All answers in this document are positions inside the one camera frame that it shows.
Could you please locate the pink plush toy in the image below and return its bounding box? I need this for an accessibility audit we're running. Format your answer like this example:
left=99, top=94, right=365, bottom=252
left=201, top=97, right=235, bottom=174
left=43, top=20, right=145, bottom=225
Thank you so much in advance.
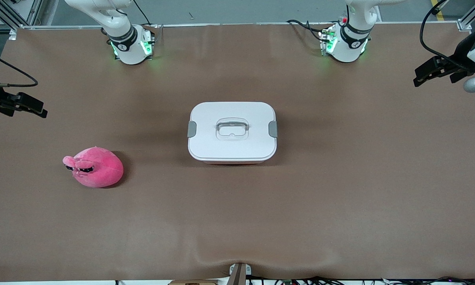
left=62, top=146, right=124, bottom=188

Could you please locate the grey lid handle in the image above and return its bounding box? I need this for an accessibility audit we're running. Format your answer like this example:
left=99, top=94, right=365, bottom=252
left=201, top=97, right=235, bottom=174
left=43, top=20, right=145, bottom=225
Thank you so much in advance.
left=216, top=120, right=249, bottom=133

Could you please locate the white plastic box base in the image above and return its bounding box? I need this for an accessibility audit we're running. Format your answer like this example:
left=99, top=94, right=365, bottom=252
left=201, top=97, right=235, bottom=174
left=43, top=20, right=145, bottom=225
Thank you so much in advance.
left=190, top=156, right=277, bottom=165

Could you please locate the metal base connector plate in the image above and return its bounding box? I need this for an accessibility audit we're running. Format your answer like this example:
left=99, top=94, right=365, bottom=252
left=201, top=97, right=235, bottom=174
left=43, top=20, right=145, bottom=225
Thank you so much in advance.
left=141, top=25, right=156, bottom=57
left=319, top=24, right=337, bottom=56

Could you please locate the brown table mat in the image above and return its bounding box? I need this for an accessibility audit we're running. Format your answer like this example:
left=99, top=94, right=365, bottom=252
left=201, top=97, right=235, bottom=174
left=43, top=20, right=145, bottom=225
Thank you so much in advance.
left=0, top=23, right=475, bottom=282

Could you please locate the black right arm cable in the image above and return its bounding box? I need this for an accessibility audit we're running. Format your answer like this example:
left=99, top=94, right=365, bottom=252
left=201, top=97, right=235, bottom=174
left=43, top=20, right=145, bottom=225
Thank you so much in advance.
left=0, top=49, right=38, bottom=87

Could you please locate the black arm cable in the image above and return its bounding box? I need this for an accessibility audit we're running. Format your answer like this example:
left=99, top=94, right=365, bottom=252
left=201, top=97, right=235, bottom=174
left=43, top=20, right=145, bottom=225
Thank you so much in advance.
left=420, top=0, right=465, bottom=66
left=0, top=49, right=38, bottom=87

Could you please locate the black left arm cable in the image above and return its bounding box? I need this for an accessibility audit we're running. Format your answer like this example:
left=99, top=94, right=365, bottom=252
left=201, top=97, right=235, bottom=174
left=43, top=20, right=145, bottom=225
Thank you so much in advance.
left=420, top=0, right=465, bottom=66

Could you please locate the aluminium frame strut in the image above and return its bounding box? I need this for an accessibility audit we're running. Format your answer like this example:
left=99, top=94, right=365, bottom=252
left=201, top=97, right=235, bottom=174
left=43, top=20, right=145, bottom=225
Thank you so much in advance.
left=0, top=0, right=44, bottom=31
left=457, top=0, right=475, bottom=32

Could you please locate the black base cable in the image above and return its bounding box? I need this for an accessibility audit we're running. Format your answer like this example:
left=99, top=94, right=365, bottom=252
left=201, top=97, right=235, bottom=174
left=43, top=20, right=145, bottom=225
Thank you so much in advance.
left=286, top=19, right=326, bottom=33
left=132, top=0, right=153, bottom=26
left=305, top=22, right=327, bottom=42

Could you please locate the black cable bundle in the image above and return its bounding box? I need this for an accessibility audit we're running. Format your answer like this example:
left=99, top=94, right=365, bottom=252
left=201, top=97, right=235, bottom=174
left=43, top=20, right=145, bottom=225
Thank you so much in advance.
left=380, top=276, right=475, bottom=285
left=247, top=276, right=345, bottom=285

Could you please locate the aluminium table edge rail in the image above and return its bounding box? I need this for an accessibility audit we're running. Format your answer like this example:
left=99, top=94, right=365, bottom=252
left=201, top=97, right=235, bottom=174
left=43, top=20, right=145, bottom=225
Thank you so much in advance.
left=19, top=21, right=460, bottom=30

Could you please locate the camera mount post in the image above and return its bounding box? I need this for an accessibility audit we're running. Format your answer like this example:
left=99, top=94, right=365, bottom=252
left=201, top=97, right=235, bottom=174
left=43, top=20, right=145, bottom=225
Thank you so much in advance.
left=229, top=262, right=252, bottom=285

